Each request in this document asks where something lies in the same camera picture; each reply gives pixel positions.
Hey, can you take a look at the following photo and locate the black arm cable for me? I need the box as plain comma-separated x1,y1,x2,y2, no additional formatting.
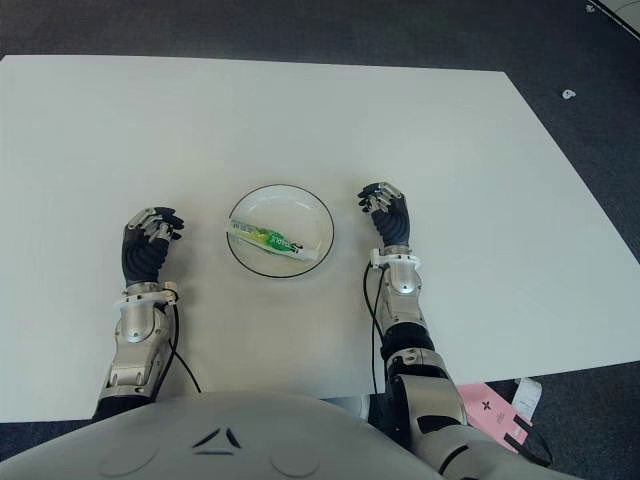
160,301,203,395
362,261,389,397

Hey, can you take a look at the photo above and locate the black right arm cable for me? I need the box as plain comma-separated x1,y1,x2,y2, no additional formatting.
362,261,389,397

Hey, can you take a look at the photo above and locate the white plate with black rim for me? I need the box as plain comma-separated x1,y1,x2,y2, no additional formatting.
224,184,337,279

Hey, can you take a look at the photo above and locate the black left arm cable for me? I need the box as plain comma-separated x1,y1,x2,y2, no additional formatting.
160,301,203,395

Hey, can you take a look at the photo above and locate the white paper slip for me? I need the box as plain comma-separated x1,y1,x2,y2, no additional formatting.
511,377,544,422

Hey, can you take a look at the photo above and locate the pink paper box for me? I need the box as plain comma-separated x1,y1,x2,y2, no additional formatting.
456,382,534,454

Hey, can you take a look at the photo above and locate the grey robot torso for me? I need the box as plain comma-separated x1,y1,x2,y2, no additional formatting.
0,389,446,480

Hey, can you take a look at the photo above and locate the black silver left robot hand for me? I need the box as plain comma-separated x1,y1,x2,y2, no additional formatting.
122,205,187,292

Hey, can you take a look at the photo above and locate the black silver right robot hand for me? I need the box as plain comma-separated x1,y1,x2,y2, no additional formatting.
355,181,413,249

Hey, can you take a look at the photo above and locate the green white toothpaste tube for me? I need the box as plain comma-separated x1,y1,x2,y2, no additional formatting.
227,217,319,263

